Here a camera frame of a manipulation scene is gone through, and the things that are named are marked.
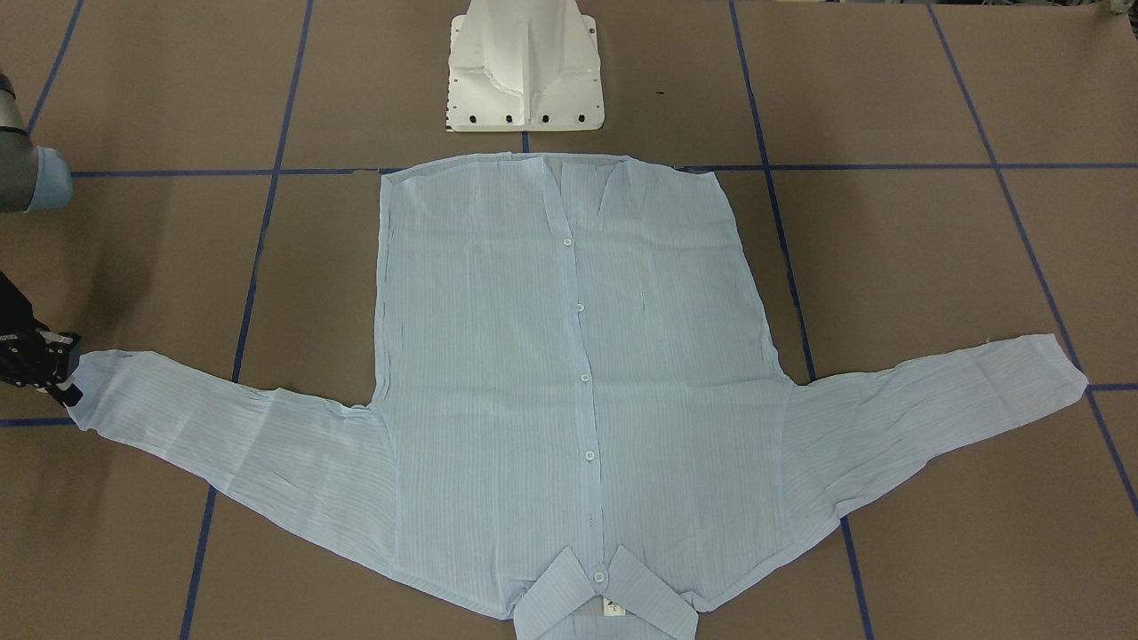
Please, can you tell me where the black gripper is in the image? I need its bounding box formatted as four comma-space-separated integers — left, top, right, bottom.
1, 274, 83, 407

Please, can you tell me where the light blue button shirt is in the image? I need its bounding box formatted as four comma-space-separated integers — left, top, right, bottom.
71, 153, 1086, 639

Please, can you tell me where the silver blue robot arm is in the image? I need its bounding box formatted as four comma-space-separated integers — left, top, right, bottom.
1, 73, 83, 408

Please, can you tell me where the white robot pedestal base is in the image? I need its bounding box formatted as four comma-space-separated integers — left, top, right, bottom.
445, 1, 605, 132

